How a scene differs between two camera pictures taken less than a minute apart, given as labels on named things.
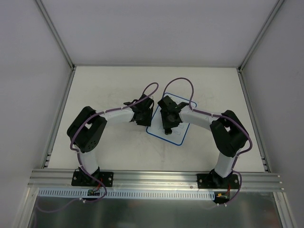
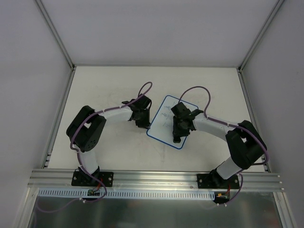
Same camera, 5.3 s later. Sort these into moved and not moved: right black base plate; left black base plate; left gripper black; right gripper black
Moved: right gripper black
Not moved: left black base plate; right black base plate; left gripper black
